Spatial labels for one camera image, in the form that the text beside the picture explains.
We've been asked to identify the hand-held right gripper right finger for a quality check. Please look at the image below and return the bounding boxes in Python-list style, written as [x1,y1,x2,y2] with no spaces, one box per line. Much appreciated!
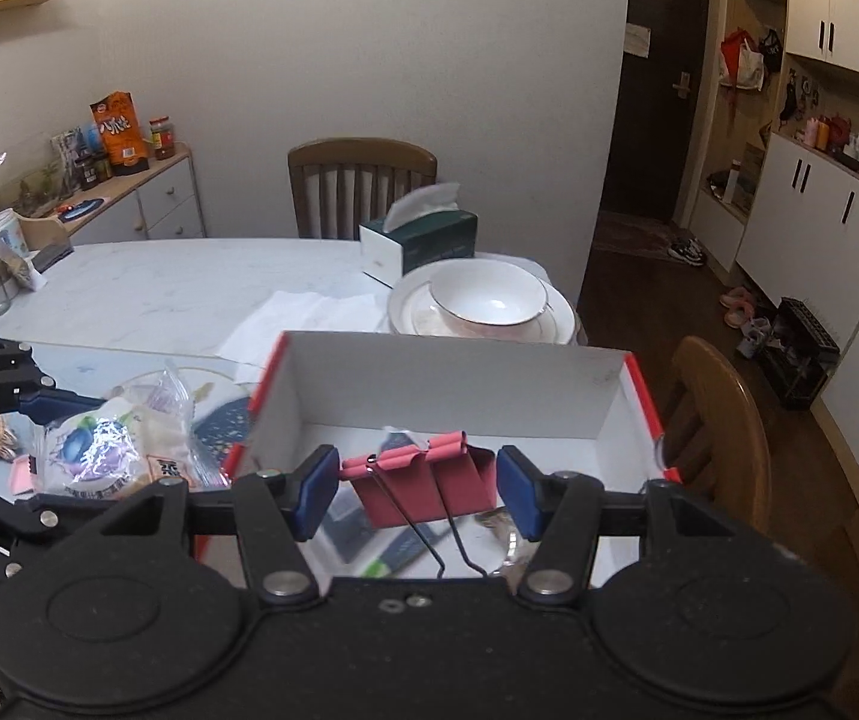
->
[496,445,762,604]

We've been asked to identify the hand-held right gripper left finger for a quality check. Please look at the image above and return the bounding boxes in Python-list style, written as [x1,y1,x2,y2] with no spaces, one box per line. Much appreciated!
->
[100,445,341,604]

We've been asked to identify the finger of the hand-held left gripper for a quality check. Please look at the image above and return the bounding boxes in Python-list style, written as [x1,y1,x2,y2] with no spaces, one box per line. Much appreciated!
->
[0,463,112,568]
[0,328,113,425]

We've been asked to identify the blueberry print snack packet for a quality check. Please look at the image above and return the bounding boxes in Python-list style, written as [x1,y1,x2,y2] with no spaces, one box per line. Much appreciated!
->
[31,399,157,497]

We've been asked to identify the red binder clip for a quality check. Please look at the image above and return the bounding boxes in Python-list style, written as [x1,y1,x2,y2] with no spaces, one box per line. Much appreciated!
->
[338,430,497,580]

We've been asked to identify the shiny metal object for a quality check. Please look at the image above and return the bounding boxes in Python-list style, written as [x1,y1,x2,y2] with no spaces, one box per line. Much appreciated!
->
[474,508,530,572]

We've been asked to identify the dark flat object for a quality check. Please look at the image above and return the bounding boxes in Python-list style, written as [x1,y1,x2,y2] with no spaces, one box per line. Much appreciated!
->
[320,499,447,580]

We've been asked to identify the clear plastic zip bag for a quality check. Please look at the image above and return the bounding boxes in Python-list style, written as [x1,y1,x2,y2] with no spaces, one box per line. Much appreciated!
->
[109,360,252,492]

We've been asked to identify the white paper napkin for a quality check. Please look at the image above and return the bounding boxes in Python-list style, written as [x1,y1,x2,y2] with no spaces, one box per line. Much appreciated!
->
[217,289,395,365]

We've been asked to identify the stack of white plates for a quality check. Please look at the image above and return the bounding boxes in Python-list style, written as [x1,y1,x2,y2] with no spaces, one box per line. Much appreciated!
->
[388,258,578,347]

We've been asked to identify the white porcelain bowl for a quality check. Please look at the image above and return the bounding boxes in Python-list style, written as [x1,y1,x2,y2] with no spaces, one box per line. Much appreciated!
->
[428,262,552,340]

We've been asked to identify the wooden dining chair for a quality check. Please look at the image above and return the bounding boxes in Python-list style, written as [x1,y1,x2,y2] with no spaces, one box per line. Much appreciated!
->
[660,335,773,535]
[287,137,438,242]

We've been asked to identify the white sideboard with wooden top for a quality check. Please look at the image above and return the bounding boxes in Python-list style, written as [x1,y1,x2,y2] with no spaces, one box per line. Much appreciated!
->
[16,142,207,250]

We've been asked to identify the green and white tissue box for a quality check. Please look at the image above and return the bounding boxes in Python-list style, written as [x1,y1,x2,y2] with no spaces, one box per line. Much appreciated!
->
[358,182,480,290]

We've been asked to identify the door mat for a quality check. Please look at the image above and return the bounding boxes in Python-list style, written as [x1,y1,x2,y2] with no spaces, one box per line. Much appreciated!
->
[593,210,695,261]

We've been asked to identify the orange snack bag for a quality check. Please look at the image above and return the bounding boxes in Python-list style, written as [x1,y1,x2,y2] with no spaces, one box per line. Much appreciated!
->
[89,91,150,171]

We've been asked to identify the red lidded jar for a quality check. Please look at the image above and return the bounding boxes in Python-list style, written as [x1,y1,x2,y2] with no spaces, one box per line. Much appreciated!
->
[148,116,176,161]

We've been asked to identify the pink slippers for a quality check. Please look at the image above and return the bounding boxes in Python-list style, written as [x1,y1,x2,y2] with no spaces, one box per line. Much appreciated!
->
[719,286,758,329]

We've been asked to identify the pair of sneakers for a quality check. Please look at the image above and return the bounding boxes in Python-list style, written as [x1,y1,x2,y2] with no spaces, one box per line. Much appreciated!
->
[668,235,710,268]

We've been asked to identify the black shoe rack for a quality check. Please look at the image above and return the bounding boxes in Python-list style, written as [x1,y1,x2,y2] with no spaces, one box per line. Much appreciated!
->
[758,297,842,411]

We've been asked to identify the dark wooden door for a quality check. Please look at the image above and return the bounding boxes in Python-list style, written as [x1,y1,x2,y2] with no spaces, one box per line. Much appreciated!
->
[597,0,725,227]

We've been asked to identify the red and white hanging bag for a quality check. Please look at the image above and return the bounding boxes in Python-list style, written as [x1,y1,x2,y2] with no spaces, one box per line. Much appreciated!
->
[719,28,768,93]

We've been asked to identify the white wall cabinet unit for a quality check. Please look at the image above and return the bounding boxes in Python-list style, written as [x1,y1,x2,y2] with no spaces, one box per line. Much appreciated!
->
[698,0,859,316]

